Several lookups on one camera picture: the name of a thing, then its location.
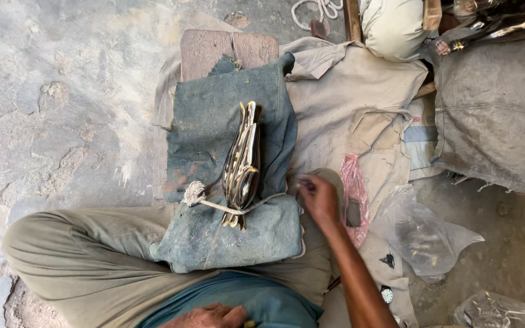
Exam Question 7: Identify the person's left hand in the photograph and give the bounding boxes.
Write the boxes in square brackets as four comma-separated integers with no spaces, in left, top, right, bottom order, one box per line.
[159,302,249,328]

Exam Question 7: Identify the beige cloth sheet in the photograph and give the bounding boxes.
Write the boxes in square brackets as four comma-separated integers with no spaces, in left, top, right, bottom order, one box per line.
[152,36,430,328]

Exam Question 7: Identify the person's right hand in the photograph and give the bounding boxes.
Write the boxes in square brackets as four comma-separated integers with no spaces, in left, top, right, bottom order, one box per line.
[296,173,341,230]

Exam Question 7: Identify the shiny metal bird figurine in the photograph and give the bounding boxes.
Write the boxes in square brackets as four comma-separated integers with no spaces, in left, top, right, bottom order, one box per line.
[221,101,263,231]

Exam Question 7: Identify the wooden stick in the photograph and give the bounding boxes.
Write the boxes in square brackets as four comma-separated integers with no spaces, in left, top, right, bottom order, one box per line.
[412,81,437,100]

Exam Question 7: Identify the white sack with blue stripe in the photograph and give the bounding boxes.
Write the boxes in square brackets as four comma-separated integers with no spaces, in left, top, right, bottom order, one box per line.
[400,97,446,181]

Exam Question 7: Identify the reddish brick block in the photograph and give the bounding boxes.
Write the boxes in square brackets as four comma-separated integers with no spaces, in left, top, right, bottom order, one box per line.
[180,29,280,83]

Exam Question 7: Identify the white frayed rope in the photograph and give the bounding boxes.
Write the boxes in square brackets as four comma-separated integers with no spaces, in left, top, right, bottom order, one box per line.
[182,180,289,216]

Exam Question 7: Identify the pink plastic bag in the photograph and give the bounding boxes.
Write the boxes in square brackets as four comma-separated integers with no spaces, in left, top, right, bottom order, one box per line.
[338,152,371,249]

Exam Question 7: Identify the teal shirt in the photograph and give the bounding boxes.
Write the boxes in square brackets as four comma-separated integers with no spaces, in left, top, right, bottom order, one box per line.
[135,271,325,328]

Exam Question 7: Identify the blue-green folded cloth pad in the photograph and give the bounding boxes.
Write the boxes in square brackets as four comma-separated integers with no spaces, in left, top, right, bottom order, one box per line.
[149,51,307,274]

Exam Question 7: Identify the wooden post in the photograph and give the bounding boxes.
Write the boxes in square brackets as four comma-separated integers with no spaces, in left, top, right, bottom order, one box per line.
[343,0,364,43]

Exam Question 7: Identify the coiled white rope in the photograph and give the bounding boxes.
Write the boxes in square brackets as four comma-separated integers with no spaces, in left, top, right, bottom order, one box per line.
[291,0,345,32]

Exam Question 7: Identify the heap of shiny metal pieces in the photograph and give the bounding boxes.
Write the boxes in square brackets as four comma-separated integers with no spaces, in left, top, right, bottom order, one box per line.
[435,0,525,56]

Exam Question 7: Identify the crumpled clear plastic bag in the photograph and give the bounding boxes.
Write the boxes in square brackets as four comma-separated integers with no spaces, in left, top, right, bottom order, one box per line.
[451,290,525,328]

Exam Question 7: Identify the cream stuffed cushion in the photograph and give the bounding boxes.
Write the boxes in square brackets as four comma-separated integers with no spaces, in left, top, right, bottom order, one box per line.
[359,0,443,63]

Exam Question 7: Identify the olive trousers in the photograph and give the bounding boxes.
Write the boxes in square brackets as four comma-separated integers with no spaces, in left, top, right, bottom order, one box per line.
[2,168,346,328]

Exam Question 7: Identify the grey dusty sack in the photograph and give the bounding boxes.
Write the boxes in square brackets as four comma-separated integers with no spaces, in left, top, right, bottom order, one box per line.
[430,37,525,198]

